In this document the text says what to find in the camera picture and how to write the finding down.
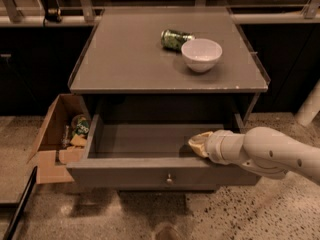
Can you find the yellow sponge piece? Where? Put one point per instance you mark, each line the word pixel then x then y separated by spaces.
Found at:
pixel 78 141

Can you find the green soda can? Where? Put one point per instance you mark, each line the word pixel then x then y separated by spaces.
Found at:
pixel 173 39

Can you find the grey top drawer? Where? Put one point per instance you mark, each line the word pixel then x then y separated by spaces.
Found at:
pixel 139 156

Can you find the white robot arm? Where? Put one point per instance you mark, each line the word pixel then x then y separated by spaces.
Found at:
pixel 260 150

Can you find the grey drawer cabinet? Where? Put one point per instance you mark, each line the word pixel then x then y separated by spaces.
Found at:
pixel 127 76

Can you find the black bar on floor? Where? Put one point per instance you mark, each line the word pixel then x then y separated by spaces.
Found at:
pixel 16 209

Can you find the small dark object on ledge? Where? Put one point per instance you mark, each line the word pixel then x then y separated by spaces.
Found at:
pixel 53 15

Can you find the open cardboard box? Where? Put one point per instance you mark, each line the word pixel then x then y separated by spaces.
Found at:
pixel 52 158

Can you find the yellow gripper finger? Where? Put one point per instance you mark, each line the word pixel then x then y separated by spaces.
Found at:
pixel 199 139
pixel 200 151

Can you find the green snack bag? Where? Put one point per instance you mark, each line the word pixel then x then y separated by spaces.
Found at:
pixel 80 126

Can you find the clear bottle in box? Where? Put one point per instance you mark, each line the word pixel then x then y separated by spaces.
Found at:
pixel 66 137

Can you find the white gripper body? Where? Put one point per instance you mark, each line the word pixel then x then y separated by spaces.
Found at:
pixel 216 146

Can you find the white ceramic bowl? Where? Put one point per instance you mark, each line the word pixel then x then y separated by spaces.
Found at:
pixel 200 55

